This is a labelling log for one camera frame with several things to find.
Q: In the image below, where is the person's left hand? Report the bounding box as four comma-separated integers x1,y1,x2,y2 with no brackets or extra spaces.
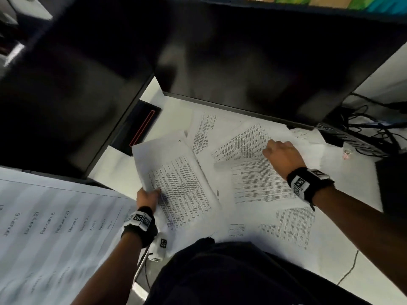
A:
136,188,163,213

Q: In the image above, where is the person's right hand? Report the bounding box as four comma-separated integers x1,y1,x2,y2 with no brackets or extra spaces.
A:
262,140,307,181

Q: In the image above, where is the large text-printed page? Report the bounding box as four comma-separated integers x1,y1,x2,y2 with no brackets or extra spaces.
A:
131,130,224,233

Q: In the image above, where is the person's right forearm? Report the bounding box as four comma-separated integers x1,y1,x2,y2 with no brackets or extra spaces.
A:
313,186,407,297

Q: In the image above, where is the person's left forearm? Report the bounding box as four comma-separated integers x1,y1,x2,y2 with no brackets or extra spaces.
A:
71,231,144,305

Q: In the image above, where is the black left wrist band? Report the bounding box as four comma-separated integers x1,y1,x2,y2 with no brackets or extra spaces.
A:
120,206,158,249

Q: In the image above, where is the black wrist band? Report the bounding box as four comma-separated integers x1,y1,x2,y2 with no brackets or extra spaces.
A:
120,206,158,249
286,167,335,211

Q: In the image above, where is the pile of printed paper sheets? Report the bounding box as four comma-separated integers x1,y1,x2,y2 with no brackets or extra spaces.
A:
178,108,328,270

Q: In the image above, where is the black right wrist band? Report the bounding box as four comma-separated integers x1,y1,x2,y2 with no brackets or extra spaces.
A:
286,167,335,211

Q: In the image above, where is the black monitor base red stripe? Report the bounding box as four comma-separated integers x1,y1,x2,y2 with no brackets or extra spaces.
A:
111,100,164,156

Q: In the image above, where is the black docking station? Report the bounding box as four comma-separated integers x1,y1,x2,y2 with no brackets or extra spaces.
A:
315,122,389,157

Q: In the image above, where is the black computer monitor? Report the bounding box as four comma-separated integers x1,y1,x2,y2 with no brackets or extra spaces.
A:
153,0,407,130
0,0,167,180

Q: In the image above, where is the large white calendar sheet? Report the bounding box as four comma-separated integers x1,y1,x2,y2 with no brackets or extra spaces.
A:
0,168,138,305

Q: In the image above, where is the person's black shirt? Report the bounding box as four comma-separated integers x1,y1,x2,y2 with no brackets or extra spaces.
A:
143,236,373,305

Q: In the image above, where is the black box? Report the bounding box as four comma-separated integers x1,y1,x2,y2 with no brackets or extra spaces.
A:
375,154,407,219

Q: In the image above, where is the row of coloured sticky notes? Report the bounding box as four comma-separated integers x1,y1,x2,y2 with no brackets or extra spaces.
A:
248,0,407,15

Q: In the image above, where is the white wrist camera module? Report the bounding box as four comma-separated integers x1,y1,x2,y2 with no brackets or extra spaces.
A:
149,232,168,262

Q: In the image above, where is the tangle of black cables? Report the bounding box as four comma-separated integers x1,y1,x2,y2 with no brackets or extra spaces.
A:
337,92,407,156

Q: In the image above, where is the thin black cable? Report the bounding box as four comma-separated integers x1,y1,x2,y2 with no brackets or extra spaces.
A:
336,249,360,286

